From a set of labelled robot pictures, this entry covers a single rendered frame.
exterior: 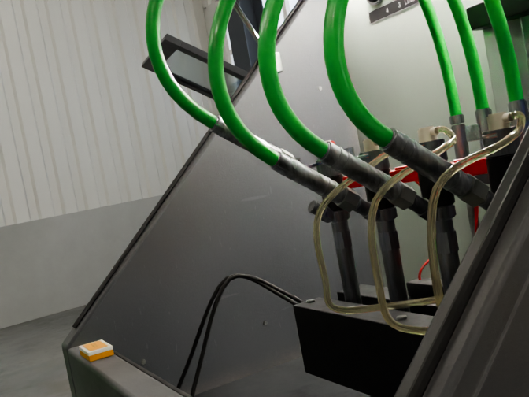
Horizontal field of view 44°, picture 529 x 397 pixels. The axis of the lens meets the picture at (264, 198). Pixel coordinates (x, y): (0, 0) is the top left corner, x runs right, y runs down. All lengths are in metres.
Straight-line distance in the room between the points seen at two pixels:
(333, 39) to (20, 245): 6.85
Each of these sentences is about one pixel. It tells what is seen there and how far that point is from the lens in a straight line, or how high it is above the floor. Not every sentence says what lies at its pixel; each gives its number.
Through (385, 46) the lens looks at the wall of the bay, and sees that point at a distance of 1.07.
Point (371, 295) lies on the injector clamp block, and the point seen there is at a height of 0.98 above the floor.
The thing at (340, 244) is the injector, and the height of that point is 1.04.
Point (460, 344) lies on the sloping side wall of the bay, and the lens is 0.37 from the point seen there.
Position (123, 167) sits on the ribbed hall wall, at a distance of 7.66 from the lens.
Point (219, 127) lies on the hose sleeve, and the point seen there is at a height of 1.19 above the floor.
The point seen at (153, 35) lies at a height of 1.28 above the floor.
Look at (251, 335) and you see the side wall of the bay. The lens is 1.04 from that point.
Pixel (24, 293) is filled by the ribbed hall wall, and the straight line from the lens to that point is 7.26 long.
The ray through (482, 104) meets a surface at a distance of 0.77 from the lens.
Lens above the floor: 1.14
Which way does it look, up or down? 3 degrees down
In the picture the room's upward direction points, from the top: 11 degrees counter-clockwise
